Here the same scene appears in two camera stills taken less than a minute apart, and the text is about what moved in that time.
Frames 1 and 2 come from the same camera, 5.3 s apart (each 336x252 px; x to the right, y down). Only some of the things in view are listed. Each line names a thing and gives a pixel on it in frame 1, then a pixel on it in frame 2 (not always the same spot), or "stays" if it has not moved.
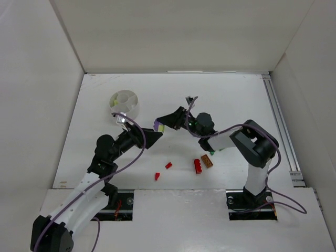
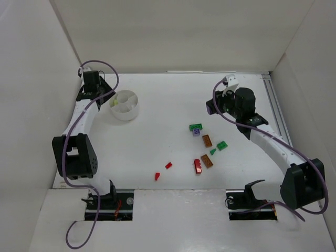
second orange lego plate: (206, 160) stays
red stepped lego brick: (198, 166) stays
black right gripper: (180, 119) -> (210, 107)
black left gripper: (138, 135) -> (105, 85)
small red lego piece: (168, 165) stays
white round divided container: (125, 101) stays
